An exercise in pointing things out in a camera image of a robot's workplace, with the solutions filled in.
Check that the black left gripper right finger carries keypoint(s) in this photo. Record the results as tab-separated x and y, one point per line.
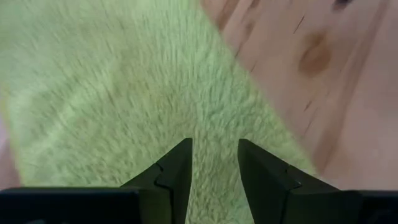
267	186

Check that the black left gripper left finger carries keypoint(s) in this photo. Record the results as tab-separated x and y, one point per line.
172	186

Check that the lime green microfiber towel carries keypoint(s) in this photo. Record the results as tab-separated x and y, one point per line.
124	77

